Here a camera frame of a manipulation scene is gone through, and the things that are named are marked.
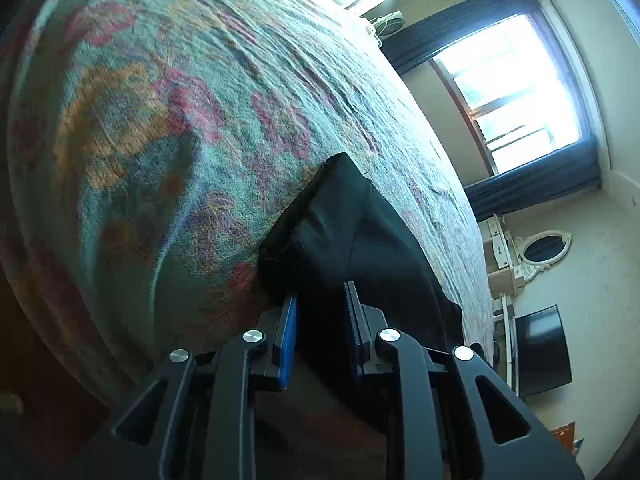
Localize black pants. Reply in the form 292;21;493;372
257;153;464;351

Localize white tv stand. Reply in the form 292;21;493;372
492;295;520;394

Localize white vanity dresser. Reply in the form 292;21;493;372
478;214;525;299

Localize black flat television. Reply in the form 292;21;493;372
515;306;573;398

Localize wooden cabinet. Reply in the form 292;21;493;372
551;422;575;454

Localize dark blue curtain right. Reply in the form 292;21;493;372
464;136;602;221

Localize dark blue curtain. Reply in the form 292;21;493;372
464;136;602;221
381;0;539;76

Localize floral bedspread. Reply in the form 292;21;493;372
1;0;494;405

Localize dark blue curtain left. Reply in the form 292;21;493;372
381;0;539;76

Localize white fan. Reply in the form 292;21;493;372
371;11;406;39

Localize oval mirror white frame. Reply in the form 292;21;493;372
514;230;573;283

